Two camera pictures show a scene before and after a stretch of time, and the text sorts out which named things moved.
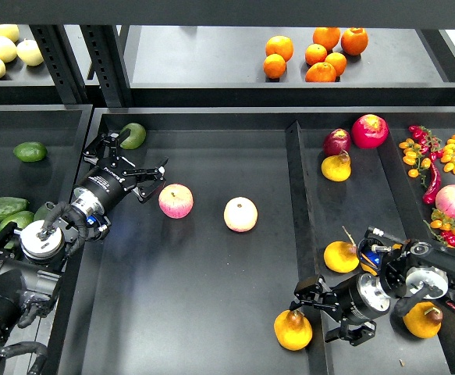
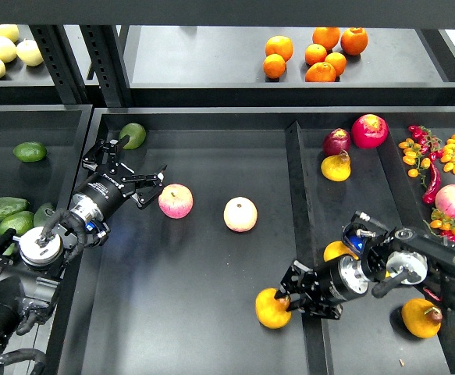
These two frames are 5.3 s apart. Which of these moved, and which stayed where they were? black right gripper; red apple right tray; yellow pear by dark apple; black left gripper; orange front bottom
Moved: black right gripper
Stayed: yellow pear by dark apple; red apple right tray; orange front bottom; black left gripper
